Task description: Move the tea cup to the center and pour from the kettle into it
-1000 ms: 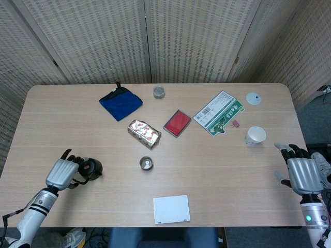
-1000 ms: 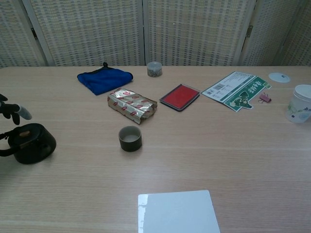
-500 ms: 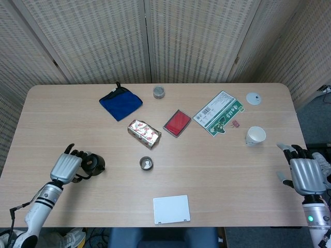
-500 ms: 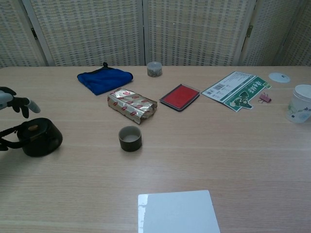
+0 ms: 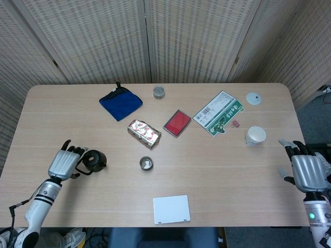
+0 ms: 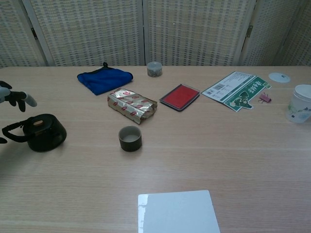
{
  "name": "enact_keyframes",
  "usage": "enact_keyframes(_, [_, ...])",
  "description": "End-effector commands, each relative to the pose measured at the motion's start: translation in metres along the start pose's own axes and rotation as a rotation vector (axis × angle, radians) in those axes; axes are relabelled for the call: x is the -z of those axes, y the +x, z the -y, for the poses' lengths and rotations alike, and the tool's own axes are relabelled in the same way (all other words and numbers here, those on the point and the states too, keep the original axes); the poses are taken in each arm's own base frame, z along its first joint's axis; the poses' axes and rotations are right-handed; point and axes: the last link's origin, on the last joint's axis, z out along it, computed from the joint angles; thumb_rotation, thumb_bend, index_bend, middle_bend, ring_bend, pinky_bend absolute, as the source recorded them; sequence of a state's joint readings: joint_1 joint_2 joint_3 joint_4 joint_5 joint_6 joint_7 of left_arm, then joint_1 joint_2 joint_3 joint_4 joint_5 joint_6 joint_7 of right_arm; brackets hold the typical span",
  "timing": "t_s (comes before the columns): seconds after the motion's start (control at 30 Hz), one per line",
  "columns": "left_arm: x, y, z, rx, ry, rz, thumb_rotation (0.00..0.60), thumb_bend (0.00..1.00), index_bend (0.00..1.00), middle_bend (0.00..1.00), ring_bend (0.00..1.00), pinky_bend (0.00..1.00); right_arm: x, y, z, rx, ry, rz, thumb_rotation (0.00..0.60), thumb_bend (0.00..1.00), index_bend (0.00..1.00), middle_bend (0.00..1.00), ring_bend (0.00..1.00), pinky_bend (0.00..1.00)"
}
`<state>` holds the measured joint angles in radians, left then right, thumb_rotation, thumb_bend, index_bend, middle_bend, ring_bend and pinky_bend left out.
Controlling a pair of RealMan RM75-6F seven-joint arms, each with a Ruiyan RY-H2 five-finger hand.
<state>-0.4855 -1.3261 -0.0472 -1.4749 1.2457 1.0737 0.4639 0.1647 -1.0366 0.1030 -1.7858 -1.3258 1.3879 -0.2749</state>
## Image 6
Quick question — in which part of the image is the black cast iron teapot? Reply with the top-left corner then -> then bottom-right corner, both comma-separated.
1,114 -> 67,152

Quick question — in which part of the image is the small clear round jar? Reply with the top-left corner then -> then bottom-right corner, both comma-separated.
147,61 -> 163,78

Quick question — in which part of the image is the silver patterned foil packet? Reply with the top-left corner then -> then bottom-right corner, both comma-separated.
107,87 -> 158,126

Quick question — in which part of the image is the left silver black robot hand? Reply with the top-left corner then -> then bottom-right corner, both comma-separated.
0,81 -> 38,144

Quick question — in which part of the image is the white rectangular board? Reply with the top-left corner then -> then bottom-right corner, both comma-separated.
138,190 -> 221,233

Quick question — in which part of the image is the woven folding screen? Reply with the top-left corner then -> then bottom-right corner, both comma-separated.
0,0 -> 311,68

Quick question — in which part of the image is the blue folded cloth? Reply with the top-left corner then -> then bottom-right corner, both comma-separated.
77,62 -> 134,96

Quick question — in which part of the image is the dark green ceramic cup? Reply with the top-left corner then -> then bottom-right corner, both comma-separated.
118,126 -> 143,152

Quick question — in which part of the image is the green white flat carton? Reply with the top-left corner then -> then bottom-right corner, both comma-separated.
201,71 -> 272,113

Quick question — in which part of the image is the white round lid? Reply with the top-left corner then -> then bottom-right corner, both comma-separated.
268,72 -> 291,83

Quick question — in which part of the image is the red ink pad case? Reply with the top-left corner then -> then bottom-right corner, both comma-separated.
159,83 -> 201,113

